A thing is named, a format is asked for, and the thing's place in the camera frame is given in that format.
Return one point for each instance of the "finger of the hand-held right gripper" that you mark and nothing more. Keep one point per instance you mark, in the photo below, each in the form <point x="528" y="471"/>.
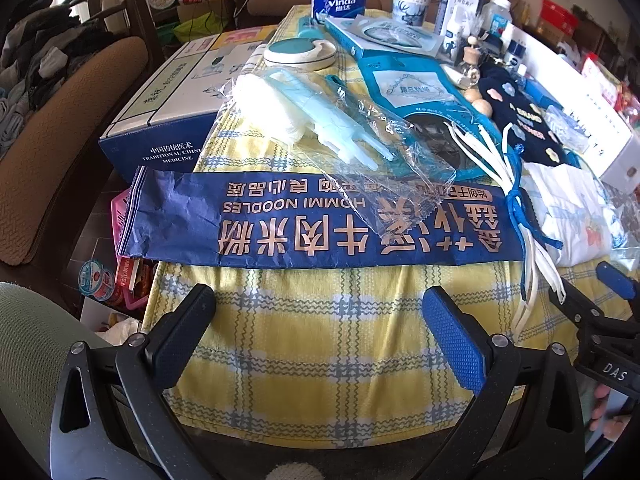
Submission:
<point x="567" y="297"/>
<point x="619" y="279"/>

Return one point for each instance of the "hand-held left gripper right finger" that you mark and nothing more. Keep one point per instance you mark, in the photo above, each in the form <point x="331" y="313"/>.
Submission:
<point x="450" y="340"/>

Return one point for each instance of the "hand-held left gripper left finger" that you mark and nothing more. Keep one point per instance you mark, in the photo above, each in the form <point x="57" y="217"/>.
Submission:
<point x="185" y="330"/>

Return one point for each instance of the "long blue noodle packet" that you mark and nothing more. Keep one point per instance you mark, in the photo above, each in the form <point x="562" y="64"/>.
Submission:
<point x="300" y="225"/>

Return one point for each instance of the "white cardboard box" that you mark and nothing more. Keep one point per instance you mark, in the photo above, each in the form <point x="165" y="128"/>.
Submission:
<point x="590" y="100"/>

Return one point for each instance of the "white fluffy brush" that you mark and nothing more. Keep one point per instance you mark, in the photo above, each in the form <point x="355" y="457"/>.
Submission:
<point x="280" y="105"/>

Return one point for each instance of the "yellow plaid covered desktop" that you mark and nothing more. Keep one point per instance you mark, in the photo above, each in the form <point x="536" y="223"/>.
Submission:
<point x="300" y="350"/>

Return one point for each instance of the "person's right hand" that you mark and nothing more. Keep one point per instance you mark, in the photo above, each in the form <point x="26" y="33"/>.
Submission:
<point x="600" y="402"/>

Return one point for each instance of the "white printed cloth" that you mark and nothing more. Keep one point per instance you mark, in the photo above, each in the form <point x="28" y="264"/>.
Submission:
<point x="575" y="210"/>

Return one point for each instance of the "roll of tape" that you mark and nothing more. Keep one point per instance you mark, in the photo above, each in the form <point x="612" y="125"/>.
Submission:
<point x="95" y="280"/>

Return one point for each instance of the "pink plastic basket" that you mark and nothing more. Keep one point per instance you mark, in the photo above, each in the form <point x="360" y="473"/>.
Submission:
<point x="120" y="215"/>

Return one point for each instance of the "pale green chair back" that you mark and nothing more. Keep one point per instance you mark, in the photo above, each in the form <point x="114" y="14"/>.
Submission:
<point x="35" y="360"/>

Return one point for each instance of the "small clear plastic packet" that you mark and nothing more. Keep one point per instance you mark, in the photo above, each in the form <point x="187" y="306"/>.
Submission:
<point x="567" y="130"/>

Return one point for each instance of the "navy sock with flowers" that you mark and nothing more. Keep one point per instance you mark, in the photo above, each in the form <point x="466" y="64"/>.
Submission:
<point x="525" y="120"/>

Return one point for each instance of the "wooden bead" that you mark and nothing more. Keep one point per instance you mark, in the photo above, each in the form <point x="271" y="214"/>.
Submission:
<point x="482" y="109"/>
<point x="473" y="95"/>

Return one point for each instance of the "large blue white carton box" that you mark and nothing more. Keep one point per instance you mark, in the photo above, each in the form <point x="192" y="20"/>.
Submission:
<point x="165" y="100"/>

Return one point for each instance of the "brown upholstered chair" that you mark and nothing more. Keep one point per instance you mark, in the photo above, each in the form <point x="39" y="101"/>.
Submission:
<point x="60" y="135"/>

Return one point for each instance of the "small bottle with wooden cap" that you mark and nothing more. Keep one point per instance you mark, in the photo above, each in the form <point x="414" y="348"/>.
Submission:
<point x="469" y="59"/>

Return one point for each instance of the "red boxes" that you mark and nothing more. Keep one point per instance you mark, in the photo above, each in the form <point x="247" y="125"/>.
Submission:
<point x="557" y="15"/>

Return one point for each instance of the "white plastic bottle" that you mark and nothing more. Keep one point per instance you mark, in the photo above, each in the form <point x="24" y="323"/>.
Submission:
<point x="495" y="12"/>

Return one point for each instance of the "round teal white compact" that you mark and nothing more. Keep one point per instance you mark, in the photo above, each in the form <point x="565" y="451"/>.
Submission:
<point x="295" y="51"/>

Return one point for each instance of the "white blue carton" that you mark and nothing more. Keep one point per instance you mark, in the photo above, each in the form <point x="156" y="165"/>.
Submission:
<point x="452" y="20"/>

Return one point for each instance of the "white face mask packet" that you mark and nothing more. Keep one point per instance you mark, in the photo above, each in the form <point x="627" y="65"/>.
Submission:
<point x="400" y="35"/>

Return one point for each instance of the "pile of clothes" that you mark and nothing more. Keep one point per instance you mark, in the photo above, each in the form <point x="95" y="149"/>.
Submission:
<point x="40" y="45"/>

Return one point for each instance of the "flat blue box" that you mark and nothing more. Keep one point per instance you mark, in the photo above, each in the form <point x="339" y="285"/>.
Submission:
<point x="342" y="35"/>

